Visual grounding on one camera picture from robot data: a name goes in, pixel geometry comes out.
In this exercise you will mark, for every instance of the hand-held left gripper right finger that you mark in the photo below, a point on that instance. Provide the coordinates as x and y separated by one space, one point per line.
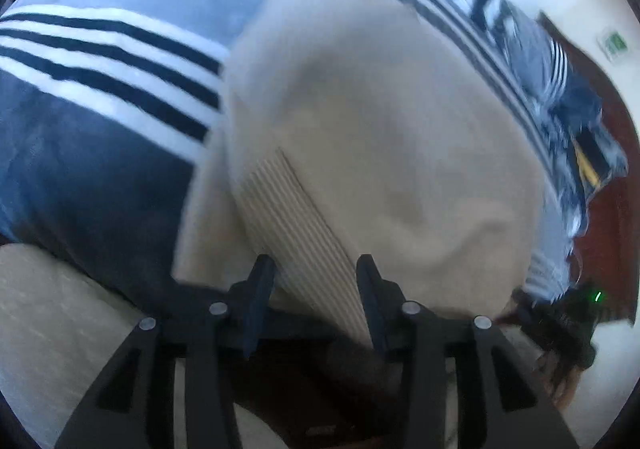
372 311

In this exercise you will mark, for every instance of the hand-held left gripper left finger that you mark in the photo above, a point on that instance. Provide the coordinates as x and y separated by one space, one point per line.
255 311

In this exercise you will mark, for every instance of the beige knit sweater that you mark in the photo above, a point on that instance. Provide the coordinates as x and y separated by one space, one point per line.
380 129

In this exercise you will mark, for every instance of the dark wooden headboard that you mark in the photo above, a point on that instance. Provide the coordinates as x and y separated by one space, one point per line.
615 239

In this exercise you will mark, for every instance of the blue pillow with yellow stripe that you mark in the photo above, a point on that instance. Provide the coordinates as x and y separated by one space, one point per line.
595 164

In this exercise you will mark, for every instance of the dark blue cloth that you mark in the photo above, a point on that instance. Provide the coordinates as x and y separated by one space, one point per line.
585 101

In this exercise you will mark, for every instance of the blue white striped bed sheet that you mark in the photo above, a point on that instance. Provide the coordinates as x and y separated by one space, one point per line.
110 139

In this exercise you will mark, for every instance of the grey striped pillow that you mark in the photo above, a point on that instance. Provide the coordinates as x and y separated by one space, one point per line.
542 64

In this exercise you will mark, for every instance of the white wall panel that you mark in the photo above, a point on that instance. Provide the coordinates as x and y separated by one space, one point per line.
613 44

